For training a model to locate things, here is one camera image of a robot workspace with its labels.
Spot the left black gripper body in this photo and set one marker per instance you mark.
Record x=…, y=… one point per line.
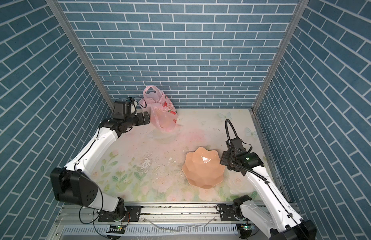
x=134, y=120

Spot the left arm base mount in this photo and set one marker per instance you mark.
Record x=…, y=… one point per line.
x=128, y=214

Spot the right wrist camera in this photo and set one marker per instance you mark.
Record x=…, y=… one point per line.
x=235, y=144

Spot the pink plastic bag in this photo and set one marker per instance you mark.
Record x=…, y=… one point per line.
x=162, y=111

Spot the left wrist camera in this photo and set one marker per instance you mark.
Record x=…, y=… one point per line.
x=124, y=108

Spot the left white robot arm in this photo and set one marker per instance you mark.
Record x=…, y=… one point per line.
x=72, y=183

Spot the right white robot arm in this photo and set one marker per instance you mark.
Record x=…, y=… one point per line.
x=281, y=222

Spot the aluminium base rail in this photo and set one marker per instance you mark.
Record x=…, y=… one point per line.
x=155, y=220

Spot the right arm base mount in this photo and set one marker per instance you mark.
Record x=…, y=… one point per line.
x=230, y=211

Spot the pink scalloped bowl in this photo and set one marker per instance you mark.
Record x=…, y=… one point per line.
x=202, y=168

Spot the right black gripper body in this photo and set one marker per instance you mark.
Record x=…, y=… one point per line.
x=227, y=159

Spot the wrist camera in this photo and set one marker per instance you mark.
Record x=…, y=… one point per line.
x=124, y=108
x=235, y=144

